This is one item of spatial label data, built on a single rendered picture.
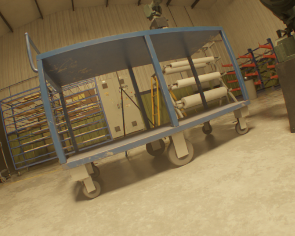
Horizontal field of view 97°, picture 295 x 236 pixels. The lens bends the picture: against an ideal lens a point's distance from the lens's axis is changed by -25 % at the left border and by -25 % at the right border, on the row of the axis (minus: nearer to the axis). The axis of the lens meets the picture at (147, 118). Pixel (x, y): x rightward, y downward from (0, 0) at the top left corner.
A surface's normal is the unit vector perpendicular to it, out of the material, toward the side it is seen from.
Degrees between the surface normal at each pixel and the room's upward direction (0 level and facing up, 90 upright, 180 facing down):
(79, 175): 90
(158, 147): 90
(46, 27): 90
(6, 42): 90
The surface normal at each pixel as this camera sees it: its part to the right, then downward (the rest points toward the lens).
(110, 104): 0.27, -0.08
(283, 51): -0.91, 0.29
